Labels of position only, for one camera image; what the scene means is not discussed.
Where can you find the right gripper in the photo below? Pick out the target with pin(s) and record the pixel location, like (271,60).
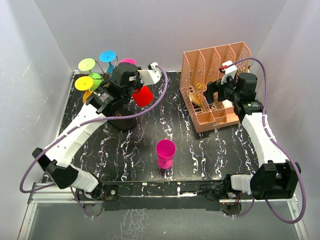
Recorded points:
(213,87)

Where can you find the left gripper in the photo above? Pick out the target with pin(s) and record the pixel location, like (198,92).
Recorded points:
(140,83)

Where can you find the red wine glass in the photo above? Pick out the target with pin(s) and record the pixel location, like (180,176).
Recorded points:
(143,97)

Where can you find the magenta wine glass back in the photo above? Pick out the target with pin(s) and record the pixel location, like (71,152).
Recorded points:
(128,60)

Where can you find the magenta wine glass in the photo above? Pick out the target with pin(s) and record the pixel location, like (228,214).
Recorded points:
(128,60)
(165,150)

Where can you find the blue wine glass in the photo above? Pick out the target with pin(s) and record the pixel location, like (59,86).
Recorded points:
(109,57)

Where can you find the orange wine glass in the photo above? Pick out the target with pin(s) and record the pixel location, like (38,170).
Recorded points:
(84,84)

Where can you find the green wine glass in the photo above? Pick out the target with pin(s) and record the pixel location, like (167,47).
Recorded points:
(88,64)

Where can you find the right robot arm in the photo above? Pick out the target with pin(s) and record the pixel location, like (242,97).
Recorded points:
(276,177)

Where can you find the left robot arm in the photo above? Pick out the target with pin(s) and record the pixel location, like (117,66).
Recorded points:
(111,94)

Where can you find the magenta wine glass front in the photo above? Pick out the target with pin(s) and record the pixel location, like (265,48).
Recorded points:
(165,150)

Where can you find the pink file organizer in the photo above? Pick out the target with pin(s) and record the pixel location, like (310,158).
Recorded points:
(200,67)

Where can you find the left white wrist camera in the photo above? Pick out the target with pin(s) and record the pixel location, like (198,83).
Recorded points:
(150,76)

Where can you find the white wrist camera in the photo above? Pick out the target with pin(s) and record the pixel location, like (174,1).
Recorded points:
(150,76)
(229,70)

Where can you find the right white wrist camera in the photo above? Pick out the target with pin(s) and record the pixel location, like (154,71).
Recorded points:
(229,70)

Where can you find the metal base frame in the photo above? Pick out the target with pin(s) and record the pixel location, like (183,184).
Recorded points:
(146,210)

